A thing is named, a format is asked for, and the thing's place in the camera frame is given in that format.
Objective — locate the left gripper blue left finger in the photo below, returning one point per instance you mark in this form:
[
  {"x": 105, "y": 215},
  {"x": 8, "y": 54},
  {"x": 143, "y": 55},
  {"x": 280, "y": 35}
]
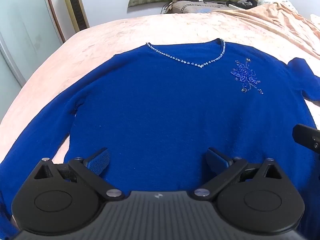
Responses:
[{"x": 98, "y": 162}]

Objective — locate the black clothing item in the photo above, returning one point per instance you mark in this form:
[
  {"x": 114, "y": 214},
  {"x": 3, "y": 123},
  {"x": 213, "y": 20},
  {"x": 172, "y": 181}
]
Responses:
[{"x": 243, "y": 4}]

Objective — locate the frosted glass wardrobe door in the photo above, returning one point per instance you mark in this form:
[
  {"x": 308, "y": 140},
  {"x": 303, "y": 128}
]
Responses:
[{"x": 28, "y": 37}]

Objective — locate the pink floral bed sheet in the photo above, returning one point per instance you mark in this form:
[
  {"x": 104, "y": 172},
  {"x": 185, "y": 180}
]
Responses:
[{"x": 90, "y": 48}]

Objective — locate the blue beaded knit sweater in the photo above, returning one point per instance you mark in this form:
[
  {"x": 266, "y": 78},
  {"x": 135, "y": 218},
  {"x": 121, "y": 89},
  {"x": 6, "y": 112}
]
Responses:
[{"x": 157, "y": 110}]

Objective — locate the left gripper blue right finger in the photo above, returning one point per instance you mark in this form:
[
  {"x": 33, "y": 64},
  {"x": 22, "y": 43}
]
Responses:
[{"x": 217, "y": 161}]

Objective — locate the beige brown pillow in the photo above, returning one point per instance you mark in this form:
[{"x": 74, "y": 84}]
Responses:
[{"x": 194, "y": 6}]

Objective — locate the gold tower fan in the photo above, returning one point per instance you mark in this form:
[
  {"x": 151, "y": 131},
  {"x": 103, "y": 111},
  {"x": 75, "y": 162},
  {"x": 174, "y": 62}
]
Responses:
[{"x": 77, "y": 14}]

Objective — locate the orange peach blanket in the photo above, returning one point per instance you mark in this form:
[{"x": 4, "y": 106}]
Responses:
[{"x": 279, "y": 19}]

